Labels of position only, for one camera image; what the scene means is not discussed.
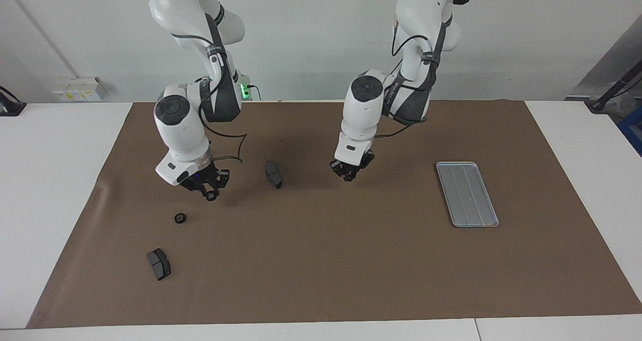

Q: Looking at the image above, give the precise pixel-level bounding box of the grey slanted panel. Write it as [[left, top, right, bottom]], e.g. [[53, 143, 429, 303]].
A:
[[567, 15, 642, 101]]

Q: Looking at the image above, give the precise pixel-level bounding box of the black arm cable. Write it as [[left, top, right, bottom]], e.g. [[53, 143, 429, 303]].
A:
[[374, 23, 452, 140], [171, 30, 250, 163]]

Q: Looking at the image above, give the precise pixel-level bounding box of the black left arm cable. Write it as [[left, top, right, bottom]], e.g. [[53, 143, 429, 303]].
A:
[[374, 23, 452, 140]]

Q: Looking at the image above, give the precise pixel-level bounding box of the white wall socket box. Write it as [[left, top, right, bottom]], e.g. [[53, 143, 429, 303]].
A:
[[53, 77, 107, 102]]

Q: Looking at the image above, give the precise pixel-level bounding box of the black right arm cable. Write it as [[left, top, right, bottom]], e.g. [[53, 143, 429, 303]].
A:
[[171, 30, 250, 163]]

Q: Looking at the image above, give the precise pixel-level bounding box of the blue crate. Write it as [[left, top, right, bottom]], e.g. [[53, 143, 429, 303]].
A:
[[618, 105, 642, 156]]

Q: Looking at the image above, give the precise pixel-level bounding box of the black clamp mount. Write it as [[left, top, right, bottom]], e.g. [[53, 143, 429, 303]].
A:
[[0, 86, 27, 117]]

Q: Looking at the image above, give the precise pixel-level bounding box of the long dark brake pad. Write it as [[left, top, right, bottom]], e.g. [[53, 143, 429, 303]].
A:
[[265, 160, 283, 190]]

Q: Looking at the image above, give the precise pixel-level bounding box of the silver metal tray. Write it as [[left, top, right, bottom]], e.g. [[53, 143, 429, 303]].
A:
[[435, 161, 500, 228]]

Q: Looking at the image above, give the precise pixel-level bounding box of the black stand pole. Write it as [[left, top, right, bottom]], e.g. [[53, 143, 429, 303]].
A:
[[589, 60, 642, 113]]

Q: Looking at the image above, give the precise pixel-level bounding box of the brown table mat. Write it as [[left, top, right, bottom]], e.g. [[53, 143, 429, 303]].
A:
[[26, 100, 642, 329]]

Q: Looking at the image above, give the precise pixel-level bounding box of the short dark brake pad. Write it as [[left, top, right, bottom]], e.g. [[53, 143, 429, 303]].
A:
[[146, 248, 172, 281]]

